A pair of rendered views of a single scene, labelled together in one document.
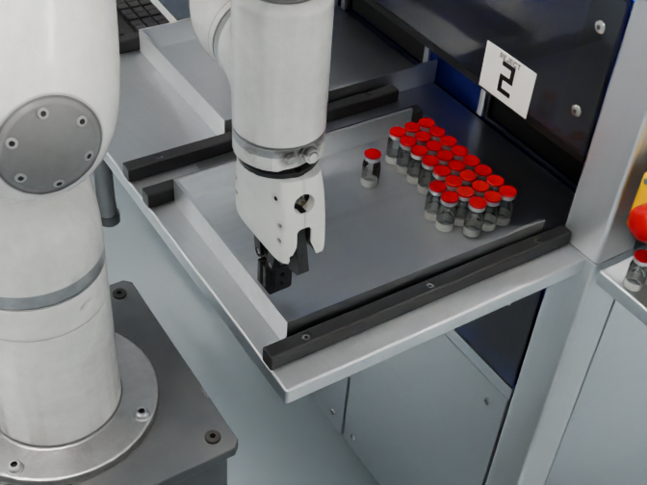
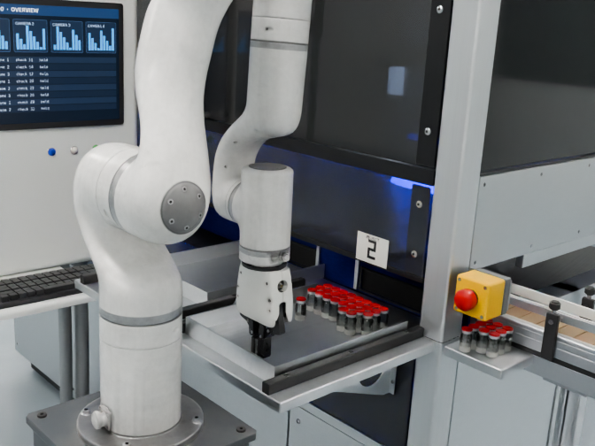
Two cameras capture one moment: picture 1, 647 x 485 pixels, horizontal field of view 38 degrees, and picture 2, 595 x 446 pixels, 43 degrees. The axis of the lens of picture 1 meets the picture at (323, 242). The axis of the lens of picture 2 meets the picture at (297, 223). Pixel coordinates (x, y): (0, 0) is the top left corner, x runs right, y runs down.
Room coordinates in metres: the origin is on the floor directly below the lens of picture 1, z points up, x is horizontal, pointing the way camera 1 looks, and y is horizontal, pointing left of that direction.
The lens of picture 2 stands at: (-0.50, 0.16, 1.48)
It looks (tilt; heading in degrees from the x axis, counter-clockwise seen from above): 15 degrees down; 352
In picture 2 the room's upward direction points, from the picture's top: 3 degrees clockwise
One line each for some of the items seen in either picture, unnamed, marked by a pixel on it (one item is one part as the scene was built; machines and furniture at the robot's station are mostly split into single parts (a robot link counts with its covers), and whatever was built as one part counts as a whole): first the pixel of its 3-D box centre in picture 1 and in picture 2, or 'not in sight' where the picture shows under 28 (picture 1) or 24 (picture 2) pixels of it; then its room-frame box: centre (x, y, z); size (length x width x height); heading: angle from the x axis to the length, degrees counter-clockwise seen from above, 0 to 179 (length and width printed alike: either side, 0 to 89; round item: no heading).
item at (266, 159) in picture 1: (279, 137); (265, 252); (0.70, 0.05, 1.09); 0.09 x 0.08 x 0.03; 36
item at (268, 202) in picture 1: (276, 190); (263, 288); (0.70, 0.05, 1.03); 0.10 x 0.08 x 0.11; 36
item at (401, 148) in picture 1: (433, 180); (338, 311); (0.91, -0.13, 0.90); 0.18 x 0.02 x 0.05; 35
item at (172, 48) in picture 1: (287, 55); (233, 268); (1.18, 0.08, 0.90); 0.34 x 0.26 x 0.04; 126
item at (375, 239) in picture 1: (356, 211); (297, 326); (0.84, -0.04, 0.90); 0.34 x 0.26 x 0.04; 125
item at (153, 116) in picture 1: (306, 145); (256, 308); (1.00, 0.03, 0.87); 0.70 x 0.48 x 0.02; 36
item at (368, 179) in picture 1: (371, 169); (300, 309); (0.92, -0.05, 0.90); 0.02 x 0.02 x 0.04
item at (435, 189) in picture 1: (435, 200); (342, 319); (0.87, -0.13, 0.90); 0.02 x 0.02 x 0.05
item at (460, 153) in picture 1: (462, 169); (353, 306); (0.93, -0.16, 0.90); 0.18 x 0.02 x 0.05; 35
